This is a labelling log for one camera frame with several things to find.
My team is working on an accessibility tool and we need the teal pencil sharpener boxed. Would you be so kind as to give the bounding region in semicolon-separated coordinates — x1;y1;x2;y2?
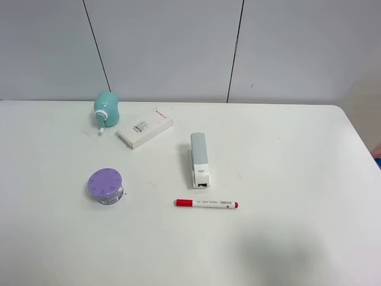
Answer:
93;92;120;136

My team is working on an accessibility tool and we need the white grey stapler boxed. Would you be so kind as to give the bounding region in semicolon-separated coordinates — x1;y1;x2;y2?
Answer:
189;132;211;188

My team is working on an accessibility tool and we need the white cardboard box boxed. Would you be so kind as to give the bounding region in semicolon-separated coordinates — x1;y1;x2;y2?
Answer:
115;108;174;150

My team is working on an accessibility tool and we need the red white marker pen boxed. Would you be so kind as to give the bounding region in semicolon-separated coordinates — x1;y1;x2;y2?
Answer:
174;199;239;210

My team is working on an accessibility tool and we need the purple lidded round jar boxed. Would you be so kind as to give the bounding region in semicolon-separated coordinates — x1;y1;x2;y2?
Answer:
87;168;124;205

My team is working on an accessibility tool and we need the blue object at table edge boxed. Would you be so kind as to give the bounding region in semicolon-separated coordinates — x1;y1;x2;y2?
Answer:
371;144;381;168

